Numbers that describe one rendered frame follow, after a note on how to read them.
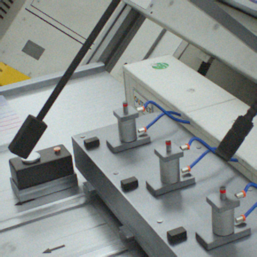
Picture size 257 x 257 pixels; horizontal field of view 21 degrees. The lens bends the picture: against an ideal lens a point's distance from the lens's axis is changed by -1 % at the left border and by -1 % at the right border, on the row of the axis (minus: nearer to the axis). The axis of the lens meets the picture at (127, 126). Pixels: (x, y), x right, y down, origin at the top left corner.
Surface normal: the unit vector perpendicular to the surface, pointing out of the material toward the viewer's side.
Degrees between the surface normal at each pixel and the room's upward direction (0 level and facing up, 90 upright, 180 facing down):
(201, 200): 42
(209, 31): 90
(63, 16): 90
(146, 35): 90
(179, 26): 90
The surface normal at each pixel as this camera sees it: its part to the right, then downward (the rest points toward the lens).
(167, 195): -0.07, -0.88
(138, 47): -0.72, -0.40
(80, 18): 0.42, 0.40
